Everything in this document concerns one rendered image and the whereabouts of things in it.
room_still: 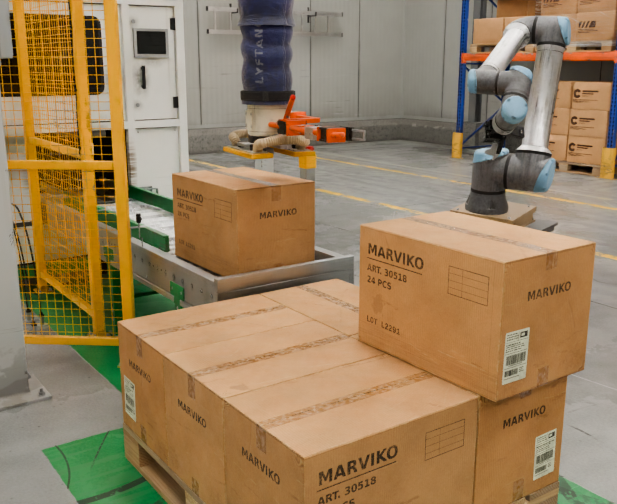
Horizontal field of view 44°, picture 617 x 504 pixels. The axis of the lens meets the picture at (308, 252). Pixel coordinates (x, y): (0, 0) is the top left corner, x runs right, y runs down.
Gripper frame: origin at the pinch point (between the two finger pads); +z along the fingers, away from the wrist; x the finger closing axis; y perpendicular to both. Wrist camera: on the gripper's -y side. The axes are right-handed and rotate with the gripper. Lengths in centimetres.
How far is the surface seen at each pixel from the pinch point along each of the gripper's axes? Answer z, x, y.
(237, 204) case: 9, 29, 104
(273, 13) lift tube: -16, -43, 93
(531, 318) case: -86, 82, 13
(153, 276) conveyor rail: 63, 52, 146
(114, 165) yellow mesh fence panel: 45, 4, 165
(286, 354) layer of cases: -48, 93, 81
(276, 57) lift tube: -9, -28, 91
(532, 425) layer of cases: -60, 112, 5
